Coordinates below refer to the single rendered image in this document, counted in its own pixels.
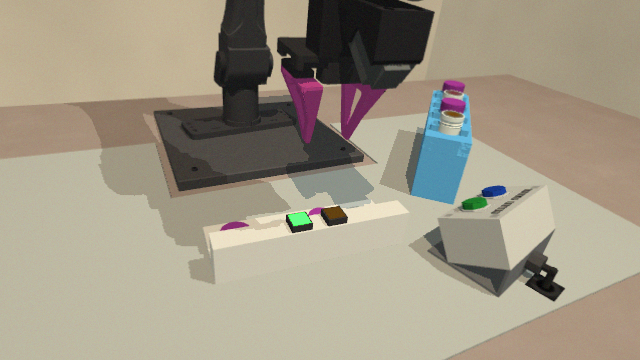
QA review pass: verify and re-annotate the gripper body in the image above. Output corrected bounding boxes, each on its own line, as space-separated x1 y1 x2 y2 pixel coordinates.
277 37 361 85

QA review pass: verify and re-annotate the cream long bar with two dark lamps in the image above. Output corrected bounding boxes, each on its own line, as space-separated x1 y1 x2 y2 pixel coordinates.
203 199 410 285

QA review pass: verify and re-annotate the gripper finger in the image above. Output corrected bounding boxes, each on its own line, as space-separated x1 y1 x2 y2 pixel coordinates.
281 66 323 144
341 83 387 140

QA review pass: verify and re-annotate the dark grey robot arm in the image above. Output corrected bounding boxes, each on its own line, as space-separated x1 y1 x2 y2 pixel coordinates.
181 0 435 140

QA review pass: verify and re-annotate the blue rectangular tube holder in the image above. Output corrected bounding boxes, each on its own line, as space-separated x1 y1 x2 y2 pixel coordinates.
411 90 472 205

